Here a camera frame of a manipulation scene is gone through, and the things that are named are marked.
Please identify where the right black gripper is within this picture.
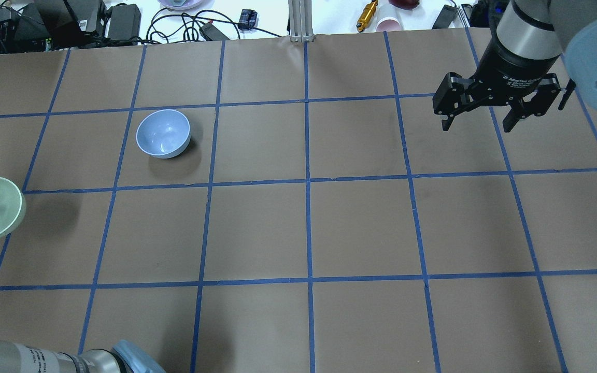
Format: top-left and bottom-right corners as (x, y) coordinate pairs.
(433, 36), (562, 133)

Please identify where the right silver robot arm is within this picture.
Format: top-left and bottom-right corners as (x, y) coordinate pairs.
(433, 1), (597, 133)

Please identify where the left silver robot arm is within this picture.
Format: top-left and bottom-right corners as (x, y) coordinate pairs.
(0, 340), (165, 372)

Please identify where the blue bowl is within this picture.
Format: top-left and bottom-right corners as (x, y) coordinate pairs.
(135, 109), (192, 159)

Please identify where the red apple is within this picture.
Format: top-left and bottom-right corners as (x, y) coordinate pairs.
(388, 0), (421, 10)

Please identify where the gold metal tool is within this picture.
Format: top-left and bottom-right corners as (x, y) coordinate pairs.
(356, 0), (378, 33)

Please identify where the black flat box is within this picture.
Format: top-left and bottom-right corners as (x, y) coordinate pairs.
(107, 3), (141, 40)

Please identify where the small blue device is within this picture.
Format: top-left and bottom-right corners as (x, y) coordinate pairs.
(237, 9), (258, 31)

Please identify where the purple plate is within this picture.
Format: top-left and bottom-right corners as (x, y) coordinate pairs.
(157, 0), (214, 10)

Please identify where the aluminium frame post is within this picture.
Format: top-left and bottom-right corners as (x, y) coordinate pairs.
(288, 0), (315, 42)

